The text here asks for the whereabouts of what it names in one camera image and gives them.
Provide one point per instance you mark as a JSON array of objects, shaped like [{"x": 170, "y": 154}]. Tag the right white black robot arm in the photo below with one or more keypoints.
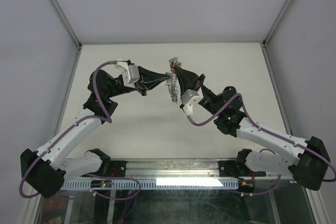
[{"x": 306, "y": 161}]

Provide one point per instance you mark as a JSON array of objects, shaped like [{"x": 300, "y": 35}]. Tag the aluminium frame post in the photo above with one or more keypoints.
[
  {"x": 280, "y": 16},
  {"x": 65, "y": 22}
]

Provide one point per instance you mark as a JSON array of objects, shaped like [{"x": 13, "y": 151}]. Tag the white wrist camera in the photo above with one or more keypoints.
[
  {"x": 189, "y": 99},
  {"x": 130, "y": 72}
]

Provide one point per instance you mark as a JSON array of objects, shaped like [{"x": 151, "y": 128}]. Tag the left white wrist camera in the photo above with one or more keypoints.
[{"x": 130, "y": 72}]

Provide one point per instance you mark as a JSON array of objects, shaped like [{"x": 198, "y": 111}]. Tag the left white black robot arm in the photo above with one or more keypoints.
[{"x": 105, "y": 82}]

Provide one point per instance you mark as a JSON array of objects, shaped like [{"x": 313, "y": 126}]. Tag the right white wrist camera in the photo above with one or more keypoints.
[{"x": 189, "y": 99}]

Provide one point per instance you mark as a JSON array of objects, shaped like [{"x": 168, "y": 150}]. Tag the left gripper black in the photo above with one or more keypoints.
[{"x": 148, "y": 80}]

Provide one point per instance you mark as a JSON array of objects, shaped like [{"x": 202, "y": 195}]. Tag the right aluminium frame post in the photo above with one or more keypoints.
[{"x": 280, "y": 16}]

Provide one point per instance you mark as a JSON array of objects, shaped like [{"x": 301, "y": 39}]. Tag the grey slotted cable duct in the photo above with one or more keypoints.
[{"x": 151, "y": 184}]

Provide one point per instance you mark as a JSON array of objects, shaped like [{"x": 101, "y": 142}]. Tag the aluminium mounting rail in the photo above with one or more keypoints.
[{"x": 170, "y": 167}]

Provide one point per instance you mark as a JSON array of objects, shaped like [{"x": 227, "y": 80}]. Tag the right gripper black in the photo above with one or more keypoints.
[{"x": 188, "y": 80}]

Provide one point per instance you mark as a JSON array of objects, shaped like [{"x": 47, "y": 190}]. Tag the metal keyring holder with rings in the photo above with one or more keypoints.
[{"x": 172, "y": 83}]

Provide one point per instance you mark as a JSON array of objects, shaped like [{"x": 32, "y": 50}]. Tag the left aluminium frame post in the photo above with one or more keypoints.
[{"x": 65, "y": 22}]

